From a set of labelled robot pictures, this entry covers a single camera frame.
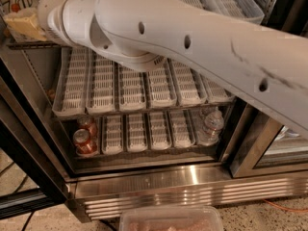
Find bottom shelf tray two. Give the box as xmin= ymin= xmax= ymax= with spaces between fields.
xmin=102 ymin=115 xmax=123 ymax=155

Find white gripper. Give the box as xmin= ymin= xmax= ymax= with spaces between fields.
xmin=4 ymin=0 xmax=82 ymax=46

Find stainless steel fridge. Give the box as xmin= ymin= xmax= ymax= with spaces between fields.
xmin=1 ymin=0 xmax=308 ymax=222

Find middle wire shelf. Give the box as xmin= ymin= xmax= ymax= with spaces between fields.
xmin=52 ymin=96 xmax=234 ymax=118

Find middle shelf tray two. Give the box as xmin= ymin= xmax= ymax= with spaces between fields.
xmin=86 ymin=51 xmax=116 ymax=115

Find black cable on floor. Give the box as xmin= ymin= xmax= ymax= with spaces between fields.
xmin=0 ymin=161 xmax=37 ymax=231

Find bottom shelf tray three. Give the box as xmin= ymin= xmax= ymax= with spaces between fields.
xmin=126 ymin=114 xmax=148 ymax=153

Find orange cable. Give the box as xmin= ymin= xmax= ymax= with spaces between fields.
xmin=263 ymin=199 xmax=308 ymax=214

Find middle shelf tray three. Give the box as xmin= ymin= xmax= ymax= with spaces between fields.
xmin=118 ymin=65 xmax=146 ymax=111

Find middle shelf tray four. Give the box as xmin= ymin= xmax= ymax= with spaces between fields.
xmin=146 ymin=62 xmax=177 ymax=108

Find bottom shelf tray five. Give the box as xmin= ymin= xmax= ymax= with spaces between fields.
xmin=168 ymin=110 xmax=195 ymax=148

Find middle shelf tray five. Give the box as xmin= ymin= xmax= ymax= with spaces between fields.
xmin=169 ymin=60 xmax=207 ymax=106

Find top wire shelf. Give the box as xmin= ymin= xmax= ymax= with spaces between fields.
xmin=7 ymin=41 xmax=62 ymax=50

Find shelf tray six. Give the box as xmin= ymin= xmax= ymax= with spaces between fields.
xmin=201 ymin=76 xmax=234 ymax=103
xmin=201 ymin=0 xmax=265 ymax=24

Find front red soda can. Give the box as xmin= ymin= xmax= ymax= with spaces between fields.
xmin=73 ymin=129 xmax=98 ymax=157

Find rear red soda can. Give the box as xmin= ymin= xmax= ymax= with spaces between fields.
xmin=77 ymin=116 xmax=98 ymax=138

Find front clear water bottle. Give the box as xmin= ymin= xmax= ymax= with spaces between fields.
xmin=197 ymin=109 xmax=224 ymax=146

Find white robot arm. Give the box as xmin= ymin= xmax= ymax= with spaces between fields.
xmin=4 ymin=0 xmax=308 ymax=137

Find bottom shelf tray four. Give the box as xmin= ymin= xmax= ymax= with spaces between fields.
xmin=148 ymin=112 xmax=171 ymax=150

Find middle shelf tray six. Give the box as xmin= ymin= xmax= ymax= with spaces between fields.
xmin=201 ymin=76 xmax=234 ymax=103

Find shelf tray two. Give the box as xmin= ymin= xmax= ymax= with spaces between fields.
xmin=102 ymin=115 xmax=123 ymax=155
xmin=86 ymin=51 xmax=116 ymax=115

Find shelf tray three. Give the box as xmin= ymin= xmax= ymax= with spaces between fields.
xmin=118 ymin=65 xmax=146 ymax=111
xmin=126 ymin=114 xmax=148 ymax=153

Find shelf tray four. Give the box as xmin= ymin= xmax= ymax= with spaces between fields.
xmin=146 ymin=62 xmax=177 ymax=108
xmin=148 ymin=112 xmax=171 ymax=150

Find red soda can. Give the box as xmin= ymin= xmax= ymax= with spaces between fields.
xmin=77 ymin=116 xmax=98 ymax=138
xmin=73 ymin=129 xmax=98 ymax=157

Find clear plastic container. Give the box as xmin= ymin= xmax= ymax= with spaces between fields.
xmin=119 ymin=206 xmax=223 ymax=231

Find middle shelf tray one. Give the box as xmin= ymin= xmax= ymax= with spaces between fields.
xmin=52 ymin=47 xmax=89 ymax=117

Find top shelf tray six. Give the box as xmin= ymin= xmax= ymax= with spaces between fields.
xmin=201 ymin=0 xmax=265 ymax=24

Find open fridge glass door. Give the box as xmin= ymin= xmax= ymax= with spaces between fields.
xmin=0 ymin=63 xmax=67 ymax=219

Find wire shelf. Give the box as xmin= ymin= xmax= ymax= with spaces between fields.
xmin=7 ymin=41 xmax=62 ymax=50
xmin=52 ymin=96 xmax=234 ymax=118

